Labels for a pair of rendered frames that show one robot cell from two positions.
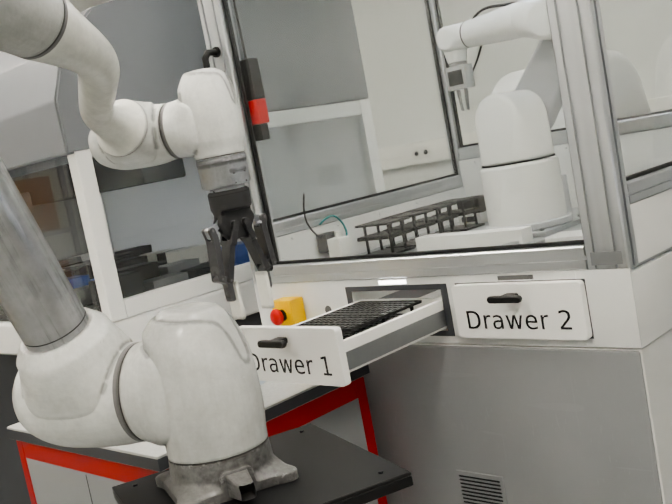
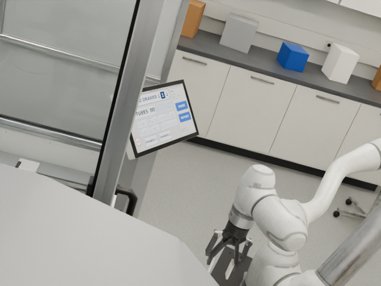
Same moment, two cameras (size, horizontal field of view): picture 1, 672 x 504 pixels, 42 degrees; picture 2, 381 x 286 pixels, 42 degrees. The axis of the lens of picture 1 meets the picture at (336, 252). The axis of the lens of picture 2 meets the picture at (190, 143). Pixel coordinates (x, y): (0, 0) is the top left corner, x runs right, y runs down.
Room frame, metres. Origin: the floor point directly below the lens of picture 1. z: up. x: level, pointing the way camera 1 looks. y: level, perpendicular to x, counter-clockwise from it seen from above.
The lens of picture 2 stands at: (2.79, 0.79, 2.11)
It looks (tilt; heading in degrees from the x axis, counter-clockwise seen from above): 27 degrees down; 217
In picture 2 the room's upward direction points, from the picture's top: 18 degrees clockwise
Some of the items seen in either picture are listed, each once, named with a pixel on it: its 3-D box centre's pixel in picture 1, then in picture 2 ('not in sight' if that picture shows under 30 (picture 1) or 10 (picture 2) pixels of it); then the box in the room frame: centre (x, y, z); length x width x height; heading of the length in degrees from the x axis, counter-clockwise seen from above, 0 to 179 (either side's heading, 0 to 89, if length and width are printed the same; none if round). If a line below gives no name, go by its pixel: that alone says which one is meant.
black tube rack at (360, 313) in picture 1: (358, 328); not in sight; (1.78, -0.02, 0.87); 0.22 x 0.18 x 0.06; 135
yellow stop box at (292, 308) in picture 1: (288, 313); not in sight; (2.09, 0.14, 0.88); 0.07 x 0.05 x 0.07; 45
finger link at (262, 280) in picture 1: (264, 289); (210, 264); (1.59, 0.14, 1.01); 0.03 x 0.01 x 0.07; 45
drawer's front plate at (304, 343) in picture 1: (289, 354); not in sight; (1.64, 0.12, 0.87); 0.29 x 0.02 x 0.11; 45
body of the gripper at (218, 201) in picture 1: (232, 213); (235, 232); (1.56, 0.17, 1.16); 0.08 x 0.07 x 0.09; 135
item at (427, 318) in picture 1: (362, 329); not in sight; (1.79, -0.02, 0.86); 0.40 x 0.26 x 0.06; 135
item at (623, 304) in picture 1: (526, 262); not in sight; (2.18, -0.47, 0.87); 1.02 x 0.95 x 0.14; 45
